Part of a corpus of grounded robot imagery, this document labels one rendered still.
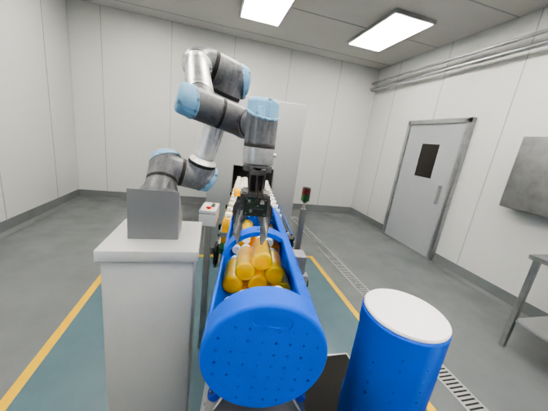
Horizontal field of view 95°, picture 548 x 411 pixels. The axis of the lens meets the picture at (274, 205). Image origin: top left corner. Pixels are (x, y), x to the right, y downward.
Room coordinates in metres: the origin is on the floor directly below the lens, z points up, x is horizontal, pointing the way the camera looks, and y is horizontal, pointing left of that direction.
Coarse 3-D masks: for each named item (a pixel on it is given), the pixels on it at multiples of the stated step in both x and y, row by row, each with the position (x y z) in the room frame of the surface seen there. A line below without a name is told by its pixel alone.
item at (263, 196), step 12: (252, 168) 0.58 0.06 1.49; (264, 168) 0.59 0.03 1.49; (252, 180) 0.59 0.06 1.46; (240, 192) 0.63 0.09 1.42; (252, 192) 0.57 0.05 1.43; (264, 192) 0.60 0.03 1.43; (240, 204) 0.56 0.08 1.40; (252, 204) 0.57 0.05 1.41; (264, 204) 0.57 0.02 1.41; (264, 216) 0.57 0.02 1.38
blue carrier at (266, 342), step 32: (256, 224) 1.30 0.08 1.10; (224, 256) 0.92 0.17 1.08; (288, 256) 0.72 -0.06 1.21; (256, 288) 0.50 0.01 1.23; (224, 320) 0.44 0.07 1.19; (256, 320) 0.45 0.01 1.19; (288, 320) 0.46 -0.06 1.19; (224, 352) 0.44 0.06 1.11; (256, 352) 0.44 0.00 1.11; (288, 352) 0.45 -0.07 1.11; (320, 352) 0.46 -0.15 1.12; (224, 384) 0.44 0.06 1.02; (256, 384) 0.45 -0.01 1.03; (288, 384) 0.45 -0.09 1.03
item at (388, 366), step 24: (360, 312) 0.81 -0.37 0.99; (360, 336) 0.76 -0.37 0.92; (384, 336) 0.68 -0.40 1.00; (360, 360) 0.73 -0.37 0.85; (384, 360) 0.67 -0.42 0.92; (408, 360) 0.64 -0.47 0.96; (432, 360) 0.64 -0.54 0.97; (360, 384) 0.71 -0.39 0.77; (384, 384) 0.66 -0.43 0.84; (408, 384) 0.64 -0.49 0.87; (432, 384) 0.66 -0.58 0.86; (360, 408) 0.69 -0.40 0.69; (384, 408) 0.65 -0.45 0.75; (408, 408) 0.64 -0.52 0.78
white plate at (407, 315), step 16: (368, 304) 0.79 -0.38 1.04; (384, 304) 0.80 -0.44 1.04; (400, 304) 0.82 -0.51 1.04; (416, 304) 0.83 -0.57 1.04; (384, 320) 0.71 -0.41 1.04; (400, 320) 0.72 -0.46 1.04; (416, 320) 0.73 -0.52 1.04; (432, 320) 0.74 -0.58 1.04; (416, 336) 0.66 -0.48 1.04; (432, 336) 0.67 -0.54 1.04; (448, 336) 0.68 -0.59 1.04
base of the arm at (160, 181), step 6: (150, 174) 0.93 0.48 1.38; (156, 174) 0.93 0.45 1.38; (162, 174) 0.93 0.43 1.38; (168, 174) 0.95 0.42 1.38; (150, 180) 0.90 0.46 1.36; (156, 180) 0.90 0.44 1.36; (162, 180) 0.91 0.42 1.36; (168, 180) 0.93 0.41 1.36; (174, 180) 0.96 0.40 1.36; (144, 186) 0.90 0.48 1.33; (150, 186) 0.87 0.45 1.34; (156, 186) 0.87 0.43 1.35; (162, 186) 0.88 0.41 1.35; (168, 186) 0.91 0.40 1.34; (174, 186) 0.93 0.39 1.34
